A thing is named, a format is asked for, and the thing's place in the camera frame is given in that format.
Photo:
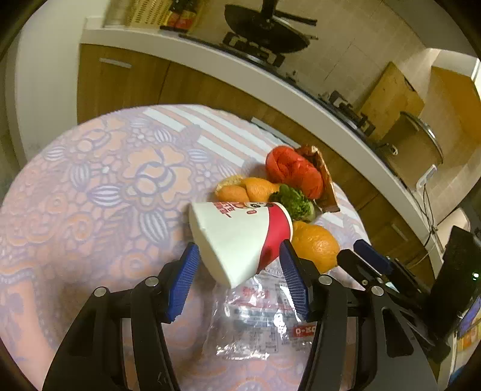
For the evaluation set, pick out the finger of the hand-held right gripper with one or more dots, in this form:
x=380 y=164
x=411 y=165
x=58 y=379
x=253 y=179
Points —
x=351 y=263
x=370 y=255

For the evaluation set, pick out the red label sauce bottle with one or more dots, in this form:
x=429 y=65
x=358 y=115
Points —
x=188 y=17

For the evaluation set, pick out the wooden base cabinet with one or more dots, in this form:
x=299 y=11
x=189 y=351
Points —
x=150 y=86

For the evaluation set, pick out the brown rice cooker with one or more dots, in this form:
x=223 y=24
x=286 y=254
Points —
x=409 y=150

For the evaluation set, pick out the perforated chopstick holder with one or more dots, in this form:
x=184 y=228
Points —
x=148 y=11

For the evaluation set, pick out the black gas stove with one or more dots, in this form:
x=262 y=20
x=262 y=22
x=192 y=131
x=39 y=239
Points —
x=255 y=52

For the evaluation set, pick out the wooden cutting board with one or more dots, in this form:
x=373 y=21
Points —
x=390 y=97

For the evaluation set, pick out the black wok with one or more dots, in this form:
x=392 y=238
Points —
x=263 y=37

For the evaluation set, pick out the green leafy vegetable scrap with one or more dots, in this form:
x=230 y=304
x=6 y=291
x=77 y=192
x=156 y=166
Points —
x=295 y=201

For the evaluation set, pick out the floral pink tablecloth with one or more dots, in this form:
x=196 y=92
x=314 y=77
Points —
x=94 y=188

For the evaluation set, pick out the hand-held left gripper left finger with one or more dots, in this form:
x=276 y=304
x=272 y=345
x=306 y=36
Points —
x=184 y=278

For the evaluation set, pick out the white red paper cup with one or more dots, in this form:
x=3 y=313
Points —
x=233 y=240

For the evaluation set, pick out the dark sauce bottle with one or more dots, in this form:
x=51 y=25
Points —
x=173 y=15

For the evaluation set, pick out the red plastic bag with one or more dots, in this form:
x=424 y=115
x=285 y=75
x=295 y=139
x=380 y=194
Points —
x=293 y=169

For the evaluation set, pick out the steel canister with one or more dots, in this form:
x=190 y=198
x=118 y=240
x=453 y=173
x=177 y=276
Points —
x=116 y=13

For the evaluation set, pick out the printed snack wrapper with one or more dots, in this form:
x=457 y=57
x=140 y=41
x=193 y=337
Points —
x=327 y=188

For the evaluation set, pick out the clear plastic wrapper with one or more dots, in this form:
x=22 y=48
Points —
x=255 y=319

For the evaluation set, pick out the orange fruit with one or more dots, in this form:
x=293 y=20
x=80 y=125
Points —
x=315 y=244

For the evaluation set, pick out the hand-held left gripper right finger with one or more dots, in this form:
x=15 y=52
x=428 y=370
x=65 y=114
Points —
x=294 y=278

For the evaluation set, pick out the yellow wall cabinet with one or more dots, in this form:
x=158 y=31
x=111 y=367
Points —
x=454 y=97

